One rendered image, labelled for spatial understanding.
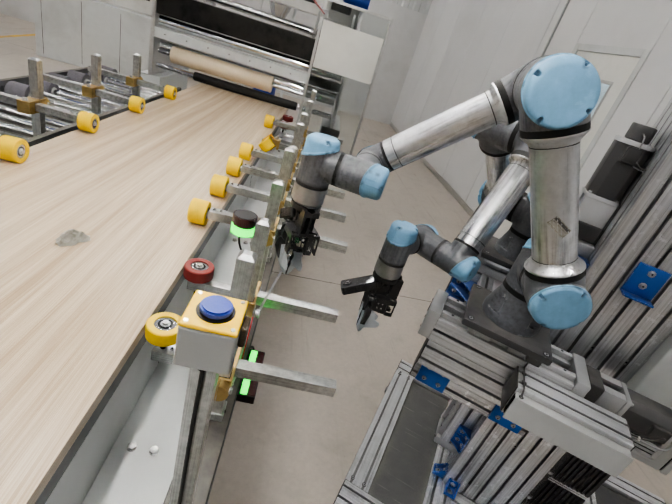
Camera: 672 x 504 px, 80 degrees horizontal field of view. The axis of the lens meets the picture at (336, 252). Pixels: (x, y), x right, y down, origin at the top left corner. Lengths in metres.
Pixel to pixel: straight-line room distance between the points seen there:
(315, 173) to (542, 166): 0.44
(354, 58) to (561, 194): 2.73
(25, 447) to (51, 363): 0.17
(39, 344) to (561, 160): 1.03
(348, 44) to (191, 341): 3.08
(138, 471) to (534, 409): 0.90
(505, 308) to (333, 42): 2.70
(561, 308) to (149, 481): 0.95
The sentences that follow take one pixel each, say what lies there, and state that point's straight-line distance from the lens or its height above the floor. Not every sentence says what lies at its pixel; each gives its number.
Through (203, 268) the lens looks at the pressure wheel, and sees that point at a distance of 1.17.
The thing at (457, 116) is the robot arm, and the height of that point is 1.47.
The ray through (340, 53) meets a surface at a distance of 3.43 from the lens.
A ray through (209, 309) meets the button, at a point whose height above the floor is 1.23.
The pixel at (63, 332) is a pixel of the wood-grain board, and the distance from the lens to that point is 0.98.
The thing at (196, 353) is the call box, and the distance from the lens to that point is 0.53.
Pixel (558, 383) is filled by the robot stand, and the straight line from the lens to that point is 1.20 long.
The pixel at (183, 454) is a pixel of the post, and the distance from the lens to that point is 0.72.
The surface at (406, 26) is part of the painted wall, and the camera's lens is 10.18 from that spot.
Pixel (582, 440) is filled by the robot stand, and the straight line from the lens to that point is 1.15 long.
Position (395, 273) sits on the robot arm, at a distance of 1.09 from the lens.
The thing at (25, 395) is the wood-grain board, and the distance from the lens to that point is 0.88.
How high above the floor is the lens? 1.56
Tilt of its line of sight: 28 degrees down
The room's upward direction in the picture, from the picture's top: 18 degrees clockwise
